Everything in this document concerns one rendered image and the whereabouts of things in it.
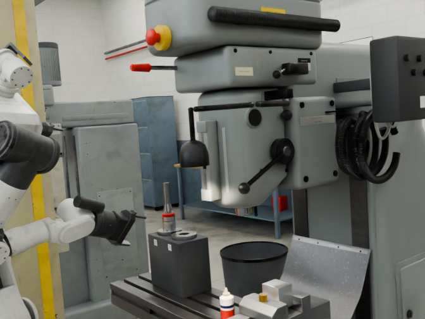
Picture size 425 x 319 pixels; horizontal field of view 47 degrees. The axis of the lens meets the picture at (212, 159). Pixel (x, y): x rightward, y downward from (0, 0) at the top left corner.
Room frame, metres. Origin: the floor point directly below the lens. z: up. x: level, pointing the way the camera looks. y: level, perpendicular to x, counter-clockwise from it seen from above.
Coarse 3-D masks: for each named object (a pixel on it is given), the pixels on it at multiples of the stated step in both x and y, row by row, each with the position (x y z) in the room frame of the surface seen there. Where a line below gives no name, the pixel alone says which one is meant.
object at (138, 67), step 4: (132, 64) 1.28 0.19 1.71; (136, 64) 1.28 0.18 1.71; (140, 64) 1.29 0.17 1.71; (144, 64) 1.30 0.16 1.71; (148, 64) 1.30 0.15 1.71; (132, 68) 1.28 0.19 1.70; (136, 68) 1.28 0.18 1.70; (140, 68) 1.29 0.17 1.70; (144, 68) 1.29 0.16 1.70; (148, 68) 1.30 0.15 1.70; (152, 68) 1.32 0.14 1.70; (156, 68) 1.32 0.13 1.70; (160, 68) 1.33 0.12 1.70; (164, 68) 1.34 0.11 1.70; (168, 68) 1.35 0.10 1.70; (172, 68) 1.35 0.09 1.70; (176, 68) 1.36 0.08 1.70
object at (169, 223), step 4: (172, 216) 1.74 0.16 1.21; (164, 220) 1.74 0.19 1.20; (168, 220) 1.74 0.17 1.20; (172, 220) 1.74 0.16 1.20; (164, 224) 1.74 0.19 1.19; (168, 224) 1.74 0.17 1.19; (172, 224) 1.74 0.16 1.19; (164, 228) 1.74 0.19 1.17; (168, 228) 1.74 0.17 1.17; (172, 228) 1.74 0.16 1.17
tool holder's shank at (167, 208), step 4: (164, 184) 1.75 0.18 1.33; (168, 184) 1.75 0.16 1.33; (164, 188) 1.75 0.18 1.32; (168, 188) 1.75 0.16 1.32; (164, 192) 1.75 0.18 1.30; (168, 192) 1.75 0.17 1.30; (164, 196) 1.75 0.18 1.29; (168, 196) 1.75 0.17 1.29; (164, 200) 1.75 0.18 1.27; (168, 200) 1.75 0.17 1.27; (164, 204) 1.75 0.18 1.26; (168, 204) 1.75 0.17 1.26; (164, 208) 1.75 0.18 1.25; (168, 208) 1.74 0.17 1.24; (168, 212) 1.75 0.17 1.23
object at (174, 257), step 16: (160, 240) 1.70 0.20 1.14; (176, 240) 1.64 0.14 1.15; (192, 240) 1.63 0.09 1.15; (160, 256) 1.70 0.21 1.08; (176, 256) 1.61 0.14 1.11; (192, 256) 1.62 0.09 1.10; (208, 256) 1.66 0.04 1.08; (160, 272) 1.71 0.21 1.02; (176, 272) 1.62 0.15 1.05; (192, 272) 1.62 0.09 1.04; (208, 272) 1.66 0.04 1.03; (176, 288) 1.62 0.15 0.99; (192, 288) 1.62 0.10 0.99; (208, 288) 1.65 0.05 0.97
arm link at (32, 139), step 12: (24, 132) 1.19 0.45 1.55; (24, 144) 1.17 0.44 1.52; (36, 144) 1.20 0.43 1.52; (48, 144) 1.23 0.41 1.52; (12, 156) 1.16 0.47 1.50; (24, 156) 1.18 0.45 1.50; (36, 156) 1.20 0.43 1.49; (48, 156) 1.23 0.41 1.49; (0, 168) 1.20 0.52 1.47; (12, 168) 1.19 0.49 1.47; (24, 168) 1.20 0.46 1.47; (36, 168) 1.22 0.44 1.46; (12, 180) 1.19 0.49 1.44; (24, 180) 1.21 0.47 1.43
